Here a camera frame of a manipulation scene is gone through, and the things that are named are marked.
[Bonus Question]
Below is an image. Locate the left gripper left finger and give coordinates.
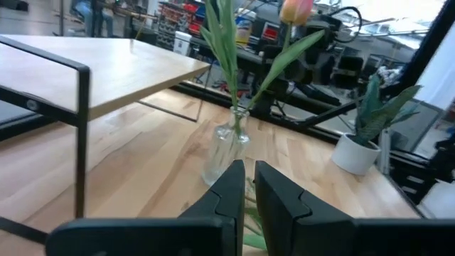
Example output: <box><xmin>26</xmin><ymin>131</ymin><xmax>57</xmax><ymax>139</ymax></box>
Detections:
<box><xmin>45</xmin><ymin>159</ymin><xmax>247</xmax><ymax>256</ymax></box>

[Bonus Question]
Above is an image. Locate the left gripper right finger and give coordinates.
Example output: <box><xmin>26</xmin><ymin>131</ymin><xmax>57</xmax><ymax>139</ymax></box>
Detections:
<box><xmin>254</xmin><ymin>159</ymin><xmax>455</xmax><ymax>256</ymax></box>

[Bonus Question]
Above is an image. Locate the clear glass bottle vase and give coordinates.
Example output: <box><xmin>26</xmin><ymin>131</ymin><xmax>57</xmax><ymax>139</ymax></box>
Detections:
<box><xmin>201</xmin><ymin>105</ymin><xmax>252</xmax><ymax>186</ymax></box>

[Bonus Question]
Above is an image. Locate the red artificial tulip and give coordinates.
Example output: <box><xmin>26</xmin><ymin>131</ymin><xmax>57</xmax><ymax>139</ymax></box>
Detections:
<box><xmin>199</xmin><ymin>0</ymin><xmax>240</xmax><ymax>111</ymax></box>

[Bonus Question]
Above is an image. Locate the yellow orange artificial tulip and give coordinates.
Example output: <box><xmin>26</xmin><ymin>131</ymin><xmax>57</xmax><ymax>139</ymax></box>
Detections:
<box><xmin>245</xmin><ymin>0</ymin><xmax>326</xmax><ymax>114</ymax></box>

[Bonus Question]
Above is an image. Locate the green plant in white pot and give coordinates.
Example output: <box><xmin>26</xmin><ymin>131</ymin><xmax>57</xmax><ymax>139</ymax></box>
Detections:
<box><xmin>331</xmin><ymin>73</ymin><xmax>424</xmax><ymax>176</ymax></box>

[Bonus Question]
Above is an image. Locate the black drawer cabinet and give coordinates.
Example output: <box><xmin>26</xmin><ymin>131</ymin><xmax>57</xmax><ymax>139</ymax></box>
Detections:
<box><xmin>389</xmin><ymin>149</ymin><xmax>433</xmax><ymax>210</ymax></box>

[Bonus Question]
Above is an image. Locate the white box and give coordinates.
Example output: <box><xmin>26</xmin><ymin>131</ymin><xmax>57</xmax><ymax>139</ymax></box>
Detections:
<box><xmin>173</xmin><ymin>31</ymin><xmax>193</xmax><ymax>57</ymax></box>

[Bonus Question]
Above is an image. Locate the rack of red bins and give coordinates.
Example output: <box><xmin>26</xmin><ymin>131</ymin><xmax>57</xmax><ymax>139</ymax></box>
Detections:
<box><xmin>156</xmin><ymin>0</ymin><xmax>209</xmax><ymax>50</ymax></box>

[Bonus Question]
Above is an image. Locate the person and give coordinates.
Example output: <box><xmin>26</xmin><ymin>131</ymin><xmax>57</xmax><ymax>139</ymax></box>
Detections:
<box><xmin>70</xmin><ymin>0</ymin><xmax>115</xmax><ymax>38</ymax></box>

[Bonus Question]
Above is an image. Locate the wooden shelf with black frame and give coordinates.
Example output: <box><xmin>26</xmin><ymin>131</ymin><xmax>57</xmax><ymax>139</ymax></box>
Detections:
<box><xmin>0</xmin><ymin>33</ymin><xmax>213</xmax><ymax>246</ymax></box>

